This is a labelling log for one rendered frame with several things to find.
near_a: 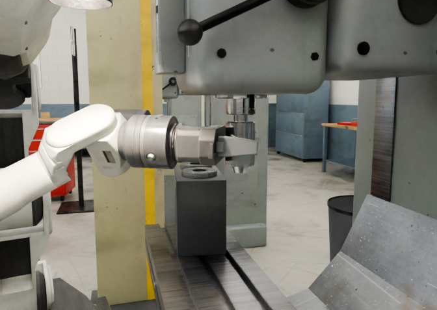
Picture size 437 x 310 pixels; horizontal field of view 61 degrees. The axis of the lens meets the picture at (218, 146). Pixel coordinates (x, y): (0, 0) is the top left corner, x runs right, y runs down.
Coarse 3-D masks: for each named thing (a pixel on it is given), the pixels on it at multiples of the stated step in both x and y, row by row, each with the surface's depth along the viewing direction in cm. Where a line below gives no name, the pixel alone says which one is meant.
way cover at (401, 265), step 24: (360, 216) 85; (384, 216) 79; (408, 216) 73; (384, 240) 76; (408, 240) 71; (432, 240) 67; (336, 264) 84; (360, 264) 79; (384, 264) 74; (408, 264) 69; (432, 264) 65; (312, 288) 84; (336, 288) 79; (360, 288) 75; (384, 288) 71; (408, 288) 67; (432, 288) 63
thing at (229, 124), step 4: (232, 120) 60; (248, 120) 60; (228, 124) 58; (232, 124) 57; (236, 124) 57; (240, 124) 57; (244, 124) 57; (248, 124) 57; (252, 124) 58; (236, 128) 57; (240, 128) 57; (244, 128) 57
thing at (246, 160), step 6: (228, 132) 58; (234, 132) 57; (240, 132) 57; (246, 132) 57; (252, 132) 58; (246, 138) 57; (252, 138) 58; (240, 156) 57; (246, 156) 58; (252, 156) 58; (228, 162) 58; (234, 162) 58; (240, 162) 57; (246, 162) 58; (252, 162) 58
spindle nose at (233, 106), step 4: (228, 100) 57; (232, 100) 57; (236, 100) 56; (240, 100) 56; (244, 100) 56; (248, 100) 56; (228, 104) 57; (232, 104) 57; (236, 104) 56; (240, 104) 56; (244, 104) 56; (248, 104) 57; (228, 108) 57; (232, 108) 57; (236, 108) 56; (240, 108) 56; (244, 108) 56; (248, 108) 57; (228, 112) 57; (232, 112) 57; (236, 112) 57; (240, 112) 56; (244, 112) 56
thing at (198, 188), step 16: (176, 176) 93; (192, 176) 90; (208, 176) 90; (176, 192) 88; (192, 192) 88; (208, 192) 89; (224, 192) 89; (176, 208) 89; (192, 208) 89; (208, 208) 89; (224, 208) 90; (176, 224) 92; (192, 224) 89; (208, 224) 90; (224, 224) 90; (176, 240) 95; (192, 240) 90; (208, 240) 90; (224, 240) 91
